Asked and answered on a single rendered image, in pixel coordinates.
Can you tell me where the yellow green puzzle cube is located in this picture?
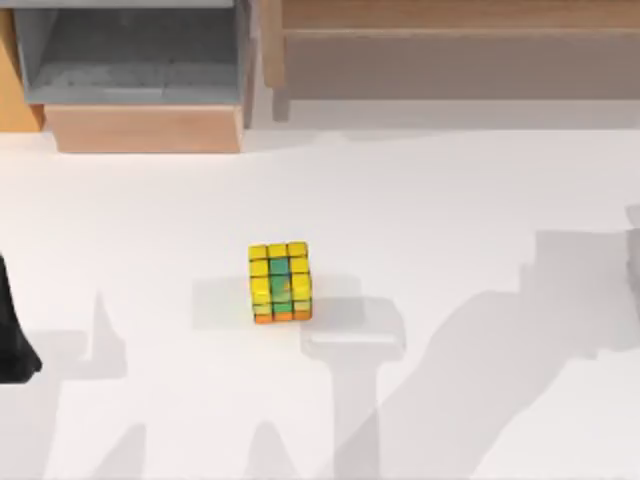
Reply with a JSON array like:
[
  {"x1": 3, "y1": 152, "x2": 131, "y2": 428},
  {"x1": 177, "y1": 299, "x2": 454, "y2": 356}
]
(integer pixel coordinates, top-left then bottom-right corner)
[{"x1": 247, "y1": 241, "x2": 315, "y2": 325}]

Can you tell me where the pale wooden drawer front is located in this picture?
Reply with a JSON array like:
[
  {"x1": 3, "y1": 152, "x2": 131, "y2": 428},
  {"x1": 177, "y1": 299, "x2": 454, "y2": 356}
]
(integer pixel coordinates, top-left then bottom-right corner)
[{"x1": 43, "y1": 103, "x2": 246, "y2": 154}]

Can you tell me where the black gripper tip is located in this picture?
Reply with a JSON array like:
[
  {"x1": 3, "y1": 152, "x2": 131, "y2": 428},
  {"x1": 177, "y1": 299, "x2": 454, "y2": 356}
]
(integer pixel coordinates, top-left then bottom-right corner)
[{"x1": 0, "y1": 254, "x2": 43, "y2": 386}]

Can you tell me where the wooden cupboard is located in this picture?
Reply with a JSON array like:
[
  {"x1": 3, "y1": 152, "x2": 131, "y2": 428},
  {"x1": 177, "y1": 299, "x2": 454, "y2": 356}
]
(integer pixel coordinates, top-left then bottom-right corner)
[{"x1": 0, "y1": 8, "x2": 47, "y2": 134}]

